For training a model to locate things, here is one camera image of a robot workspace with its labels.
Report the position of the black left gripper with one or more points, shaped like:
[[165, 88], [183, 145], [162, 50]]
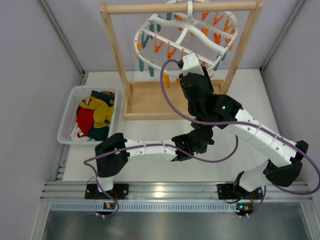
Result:
[[202, 144]]

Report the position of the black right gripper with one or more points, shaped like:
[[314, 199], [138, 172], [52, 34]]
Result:
[[191, 81]]

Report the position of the olive yellow sock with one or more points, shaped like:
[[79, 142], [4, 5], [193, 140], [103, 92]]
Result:
[[102, 113]]

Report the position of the red sock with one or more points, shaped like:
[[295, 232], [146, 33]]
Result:
[[85, 121]]

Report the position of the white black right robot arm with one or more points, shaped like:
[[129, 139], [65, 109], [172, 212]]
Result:
[[284, 157]]

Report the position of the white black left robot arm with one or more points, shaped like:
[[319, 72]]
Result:
[[177, 149]]

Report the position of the wooden hanger rack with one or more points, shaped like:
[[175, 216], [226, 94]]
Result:
[[144, 99]]

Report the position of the white round clip hanger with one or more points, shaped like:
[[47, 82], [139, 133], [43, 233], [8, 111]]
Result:
[[172, 35]]

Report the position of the pile of socks in basket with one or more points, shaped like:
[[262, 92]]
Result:
[[100, 134]]

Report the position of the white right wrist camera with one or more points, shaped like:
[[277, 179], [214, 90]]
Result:
[[190, 64]]

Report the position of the white slotted cable duct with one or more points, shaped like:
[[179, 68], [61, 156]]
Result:
[[127, 206]]

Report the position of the aluminium mounting rail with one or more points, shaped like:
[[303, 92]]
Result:
[[164, 192]]

